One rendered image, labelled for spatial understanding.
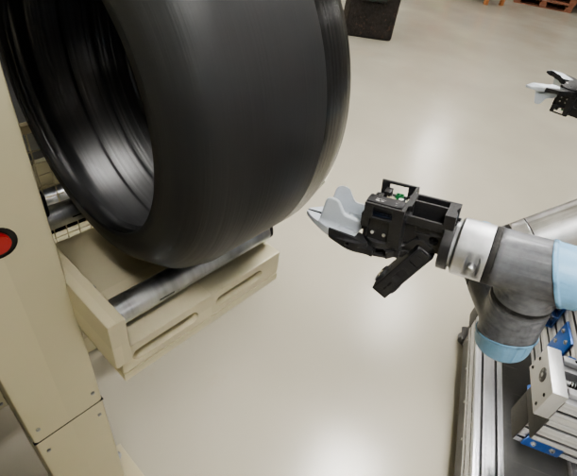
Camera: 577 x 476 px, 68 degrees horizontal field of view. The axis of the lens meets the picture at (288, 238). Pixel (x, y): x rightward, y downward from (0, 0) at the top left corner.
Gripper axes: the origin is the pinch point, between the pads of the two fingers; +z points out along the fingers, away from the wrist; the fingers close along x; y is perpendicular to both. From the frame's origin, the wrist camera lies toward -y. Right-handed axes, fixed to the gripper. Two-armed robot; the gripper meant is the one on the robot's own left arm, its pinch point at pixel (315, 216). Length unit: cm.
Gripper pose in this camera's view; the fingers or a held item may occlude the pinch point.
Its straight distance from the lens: 65.6
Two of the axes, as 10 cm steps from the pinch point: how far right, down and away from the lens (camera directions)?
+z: -8.7, -2.8, 4.0
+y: -0.1, -8.0, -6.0
